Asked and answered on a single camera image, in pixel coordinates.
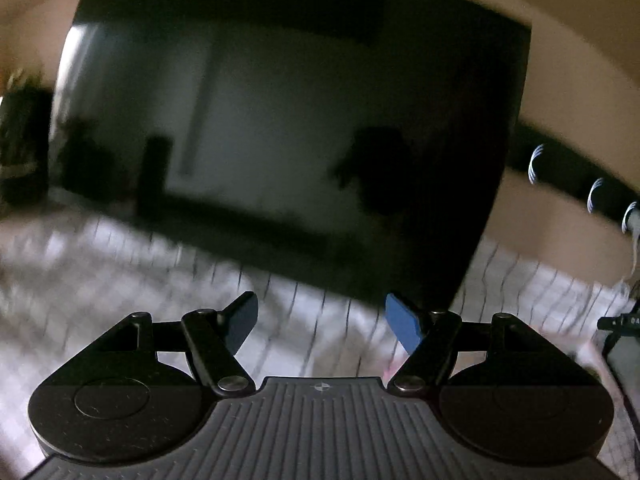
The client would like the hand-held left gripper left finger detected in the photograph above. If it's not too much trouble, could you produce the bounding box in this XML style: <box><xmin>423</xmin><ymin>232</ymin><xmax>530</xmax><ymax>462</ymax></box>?
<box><xmin>116</xmin><ymin>291</ymin><xmax>259</xmax><ymax>397</ymax></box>

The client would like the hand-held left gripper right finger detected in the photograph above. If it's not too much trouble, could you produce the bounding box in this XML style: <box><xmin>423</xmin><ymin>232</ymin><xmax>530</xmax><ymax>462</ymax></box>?
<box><xmin>385</xmin><ymin>292</ymin><xmax>527</xmax><ymax>397</ymax></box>

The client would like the checked white tablecloth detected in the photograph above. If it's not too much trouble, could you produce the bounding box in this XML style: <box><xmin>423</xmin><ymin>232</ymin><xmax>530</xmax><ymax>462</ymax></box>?
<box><xmin>0</xmin><ymin>205</ymin><xmax>640</xmax><ymax>480</ymax></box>

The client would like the black flat monitor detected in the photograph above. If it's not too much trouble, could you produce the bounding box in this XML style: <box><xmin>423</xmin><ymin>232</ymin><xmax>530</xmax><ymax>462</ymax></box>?
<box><xmin>50</xmin><ymin>0</ymin><xmax>532</xmax><ymax>307</ymax></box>

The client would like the dark framed curved screen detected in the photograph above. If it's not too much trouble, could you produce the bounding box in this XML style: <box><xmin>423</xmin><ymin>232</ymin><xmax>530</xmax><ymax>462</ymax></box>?
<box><xmin>597</xmin><ymin>300</ymin><xmax>640</xmax><ymax>477</ymax></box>

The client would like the black rail with white rings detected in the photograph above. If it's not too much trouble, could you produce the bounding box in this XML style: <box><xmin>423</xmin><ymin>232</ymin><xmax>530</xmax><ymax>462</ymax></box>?
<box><xmin>510</xmin><ymin>122</ymin><xmax>640</xmax><ymax>247</ymax></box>

